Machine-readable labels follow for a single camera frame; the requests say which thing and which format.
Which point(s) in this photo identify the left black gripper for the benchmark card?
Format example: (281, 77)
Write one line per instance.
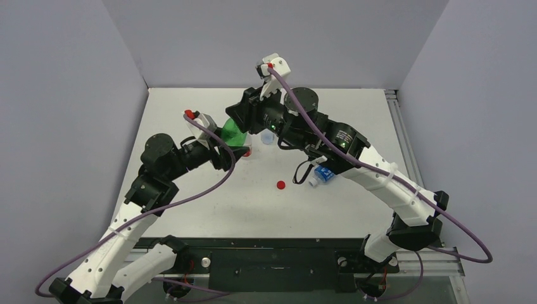
(223, 159)

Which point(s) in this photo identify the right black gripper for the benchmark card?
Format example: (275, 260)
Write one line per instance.
(252, 114)

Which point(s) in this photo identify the green plastic bottle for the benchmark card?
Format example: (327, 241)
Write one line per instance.
(232, 135)

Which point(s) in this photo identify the clear bluish bottle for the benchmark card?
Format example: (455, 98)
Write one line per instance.
(267, 137)

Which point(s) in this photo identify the red bottle cap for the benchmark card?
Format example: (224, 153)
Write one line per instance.
(281, 184)

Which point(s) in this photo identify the red label clear bottle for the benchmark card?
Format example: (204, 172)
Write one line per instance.
(248, 143)

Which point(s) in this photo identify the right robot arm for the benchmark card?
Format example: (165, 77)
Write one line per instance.
(415, 223)

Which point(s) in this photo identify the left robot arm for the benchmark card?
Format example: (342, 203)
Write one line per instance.
(101, 276)

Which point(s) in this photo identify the blue label small bottle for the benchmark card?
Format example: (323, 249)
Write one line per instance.
(321, 175)

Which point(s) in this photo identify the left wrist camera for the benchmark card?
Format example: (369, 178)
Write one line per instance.
(198, 123)

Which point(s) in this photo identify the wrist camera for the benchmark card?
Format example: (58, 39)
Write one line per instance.
(271, 84)
(198, 123)

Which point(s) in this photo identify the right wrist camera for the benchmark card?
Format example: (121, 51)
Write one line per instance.
(271, 84)

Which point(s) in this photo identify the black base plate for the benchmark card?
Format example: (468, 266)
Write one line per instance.
(278, 265)

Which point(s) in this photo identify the aluminium frame rail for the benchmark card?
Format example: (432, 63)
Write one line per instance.
(442, 280)

